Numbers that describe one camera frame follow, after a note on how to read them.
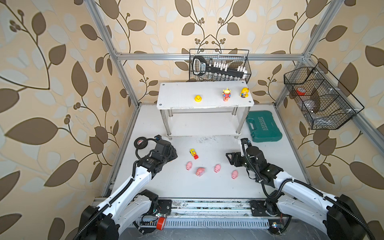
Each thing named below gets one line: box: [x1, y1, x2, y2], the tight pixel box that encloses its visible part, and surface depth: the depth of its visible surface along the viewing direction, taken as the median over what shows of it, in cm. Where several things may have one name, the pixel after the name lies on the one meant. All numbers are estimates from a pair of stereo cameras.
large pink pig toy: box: [196, 167, 205, 177], surface depth 84 cm
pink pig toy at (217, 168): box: [214, 163, 221, 173], surface depth 88 cm
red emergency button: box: [156, 216, 166, 231], surface depth 69 cm
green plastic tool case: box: [246, 110, 283, 143], surface depth 104 cm
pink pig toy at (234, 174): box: [231, 170, 239, 180], surface depth 86 cm
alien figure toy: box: [222, 87, 231, 102], surface depth 72 cm
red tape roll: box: [296, 87, 306, 96], surface depth 83 cm
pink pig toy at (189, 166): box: [186, 161, 193, 171], surface depth 90 cm
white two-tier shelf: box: [157, 80, 255, 139], surface depth 82 cm
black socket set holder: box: [192, 55, 247, 80], surface depth 86 cm
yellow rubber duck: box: [194, 95, 203, 103], surface depth 75 cm
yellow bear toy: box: [240, 87, 249, 98], surface depth 76 cm
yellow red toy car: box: [189, 148, 199, 160], surface depth 94 cm
